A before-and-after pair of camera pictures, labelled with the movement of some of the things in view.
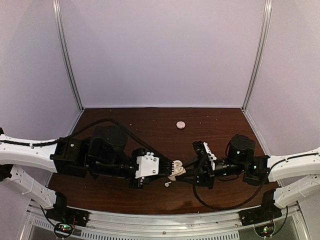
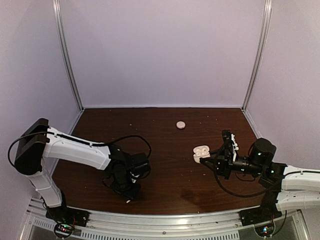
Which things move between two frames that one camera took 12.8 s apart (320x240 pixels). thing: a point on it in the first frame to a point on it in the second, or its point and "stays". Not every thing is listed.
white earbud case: (178, 169) to (201, 152)
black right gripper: (204, 174) to (225, 164)
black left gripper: (144, 180) to (131, 194)
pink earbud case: (180, 125) stays
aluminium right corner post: (259, 54) stays
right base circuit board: (265, 230) stays
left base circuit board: (64, 228) stays
